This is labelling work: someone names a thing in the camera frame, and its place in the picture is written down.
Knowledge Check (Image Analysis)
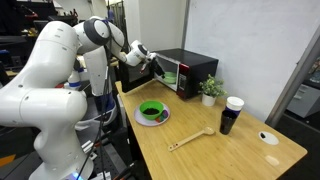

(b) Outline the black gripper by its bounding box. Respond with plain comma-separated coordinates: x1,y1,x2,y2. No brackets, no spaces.
148,52,166,78

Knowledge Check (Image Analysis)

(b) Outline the light green bowl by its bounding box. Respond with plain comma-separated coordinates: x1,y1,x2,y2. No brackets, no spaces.
162,71,178,85

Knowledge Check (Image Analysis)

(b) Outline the black and red microwave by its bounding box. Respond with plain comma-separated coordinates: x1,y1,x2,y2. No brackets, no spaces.
153,48,220,100

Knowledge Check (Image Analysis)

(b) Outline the dark green bowl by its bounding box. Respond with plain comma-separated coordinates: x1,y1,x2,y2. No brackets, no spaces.
138,100,165,121

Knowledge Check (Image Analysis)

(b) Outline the heap of coffee beans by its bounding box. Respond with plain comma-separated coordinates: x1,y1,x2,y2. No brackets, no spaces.
143,107,160,116

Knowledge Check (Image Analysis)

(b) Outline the lavender plate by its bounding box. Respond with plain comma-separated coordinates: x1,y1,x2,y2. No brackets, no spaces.
133,102,171,127

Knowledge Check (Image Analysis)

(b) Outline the small potted plant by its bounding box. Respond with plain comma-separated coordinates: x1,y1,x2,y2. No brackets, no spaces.
198,73,228,108

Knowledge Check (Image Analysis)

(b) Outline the wooden spoon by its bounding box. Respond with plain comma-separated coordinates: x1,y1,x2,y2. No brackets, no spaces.
167,126,216,153

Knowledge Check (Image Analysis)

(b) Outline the white cup with blue sleeve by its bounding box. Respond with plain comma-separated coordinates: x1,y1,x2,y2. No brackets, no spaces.
224,96,245,118

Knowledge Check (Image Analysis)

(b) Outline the black cup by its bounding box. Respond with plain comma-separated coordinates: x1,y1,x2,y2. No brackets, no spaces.
218,109,238,136

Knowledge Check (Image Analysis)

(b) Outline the white cup lid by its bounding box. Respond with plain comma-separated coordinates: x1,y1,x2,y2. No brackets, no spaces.
258,130,280,146

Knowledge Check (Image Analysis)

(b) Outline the grey filing cabinet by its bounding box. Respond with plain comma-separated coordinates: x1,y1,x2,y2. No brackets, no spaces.
286,83,320,119

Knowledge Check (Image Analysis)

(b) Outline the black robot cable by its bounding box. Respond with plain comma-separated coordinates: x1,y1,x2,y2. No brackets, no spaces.
74,19,116,180

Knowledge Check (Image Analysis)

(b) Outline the orange handled clamp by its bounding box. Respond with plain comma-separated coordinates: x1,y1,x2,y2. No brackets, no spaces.
81,138,101,155

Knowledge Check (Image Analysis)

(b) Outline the grey metal frame post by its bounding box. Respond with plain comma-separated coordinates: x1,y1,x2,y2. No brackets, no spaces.
264,24,320,128

